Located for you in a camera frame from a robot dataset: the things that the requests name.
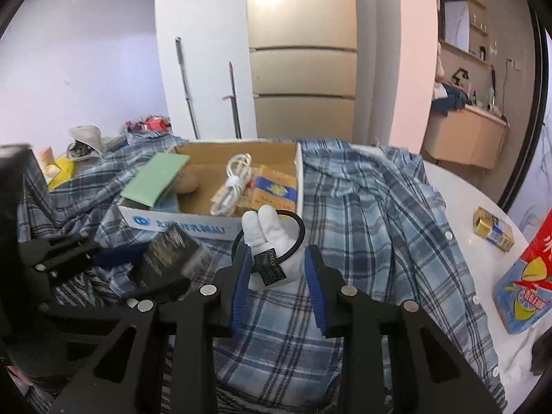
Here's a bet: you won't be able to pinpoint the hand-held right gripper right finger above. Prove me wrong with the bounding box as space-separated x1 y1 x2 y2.
304 245 503 414

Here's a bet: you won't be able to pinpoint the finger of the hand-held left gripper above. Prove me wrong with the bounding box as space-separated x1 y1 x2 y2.
41 277 193 333
19 236 144 283

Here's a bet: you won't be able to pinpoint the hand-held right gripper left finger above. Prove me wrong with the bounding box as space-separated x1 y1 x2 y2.
49 245 253 414

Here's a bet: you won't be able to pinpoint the white plush hair tie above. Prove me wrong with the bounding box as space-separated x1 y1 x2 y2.
232 205 307 289

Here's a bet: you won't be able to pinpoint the cardboard box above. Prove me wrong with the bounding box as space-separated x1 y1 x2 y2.
118 139 305 242

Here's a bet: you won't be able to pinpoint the black glittery pouch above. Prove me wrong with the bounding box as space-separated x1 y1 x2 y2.
134 224 214 294

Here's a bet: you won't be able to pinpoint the yellow blue-emblem tissue pack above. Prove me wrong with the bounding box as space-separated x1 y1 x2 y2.
249 175 299 214
473 207 515 252

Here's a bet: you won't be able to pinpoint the white cable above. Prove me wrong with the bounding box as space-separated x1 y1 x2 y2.
210 153 255 216

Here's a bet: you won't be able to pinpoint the brown plush toy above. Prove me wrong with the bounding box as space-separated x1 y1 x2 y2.
175 171 200 194

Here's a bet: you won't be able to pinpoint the yellow bag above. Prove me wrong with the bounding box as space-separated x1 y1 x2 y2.
47 157 78 190

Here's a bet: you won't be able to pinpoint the blue plaid shirt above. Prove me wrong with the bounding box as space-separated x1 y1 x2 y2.
17 131 507 414

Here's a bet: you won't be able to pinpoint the red plastic bags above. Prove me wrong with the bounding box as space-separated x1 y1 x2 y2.
125 114 173 136

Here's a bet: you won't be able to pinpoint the blue lemon-print package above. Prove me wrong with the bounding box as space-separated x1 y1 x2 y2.
493 220 552 335

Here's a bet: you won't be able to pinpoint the beige vanity cabinet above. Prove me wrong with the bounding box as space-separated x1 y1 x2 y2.
420 103 510 170

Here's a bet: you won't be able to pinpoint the black object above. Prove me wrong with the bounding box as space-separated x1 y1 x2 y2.
530 325 552 376

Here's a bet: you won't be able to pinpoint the blue clothes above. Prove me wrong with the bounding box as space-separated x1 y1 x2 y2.
432 84 469 117

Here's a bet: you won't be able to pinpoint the gold refrigerator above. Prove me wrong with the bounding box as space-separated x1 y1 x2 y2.
244 0 358 141

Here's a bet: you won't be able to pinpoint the green mop handle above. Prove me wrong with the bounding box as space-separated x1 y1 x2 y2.
175 38 200 140

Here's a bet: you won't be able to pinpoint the wall mirror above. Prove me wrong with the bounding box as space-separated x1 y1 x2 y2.
440 0 471 52

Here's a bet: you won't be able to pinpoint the wall shelf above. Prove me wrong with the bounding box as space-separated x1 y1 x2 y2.
468 0 492 65

